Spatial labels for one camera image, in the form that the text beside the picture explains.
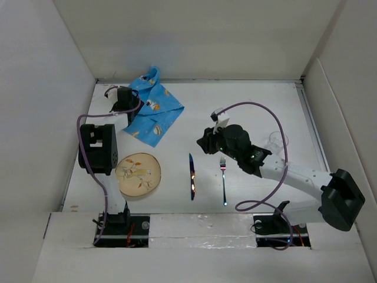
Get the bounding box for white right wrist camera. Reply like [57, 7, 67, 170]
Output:
[210, 108, 230, 134]

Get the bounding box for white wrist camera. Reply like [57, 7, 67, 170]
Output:
[104, 85, 118, 103]
[210, 108, 230, 134]

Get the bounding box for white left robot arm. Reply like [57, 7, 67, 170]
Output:
[76, 86, 144, 234]

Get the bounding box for round bird-painted plate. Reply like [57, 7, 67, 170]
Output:
[115, 153, 161, 198]

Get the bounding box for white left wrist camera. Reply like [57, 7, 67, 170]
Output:
[104, 85, 118, 103]

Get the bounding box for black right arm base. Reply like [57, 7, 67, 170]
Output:
[250, 210, 311, 249]

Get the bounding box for blue space-print cloth placemat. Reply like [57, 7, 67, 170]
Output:
[124, 66, 184, 147]

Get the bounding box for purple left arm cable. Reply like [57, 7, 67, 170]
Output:
[77, 85, 142, 245]

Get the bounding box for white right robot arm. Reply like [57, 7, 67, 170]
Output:
[197, 124, 365, 232]

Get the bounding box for clear plastic cup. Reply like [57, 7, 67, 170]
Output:
[266, 131, 284, 154]

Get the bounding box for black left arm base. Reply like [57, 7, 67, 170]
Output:
[92, 214, 150, 248]

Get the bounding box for iridescent table knife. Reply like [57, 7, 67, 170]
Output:
[189, 153, 196, 201]

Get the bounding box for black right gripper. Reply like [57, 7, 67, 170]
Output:
[197, 122, 240, 162]

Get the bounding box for iridescent fork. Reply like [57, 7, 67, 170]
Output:
[220, 157, 227, 206]

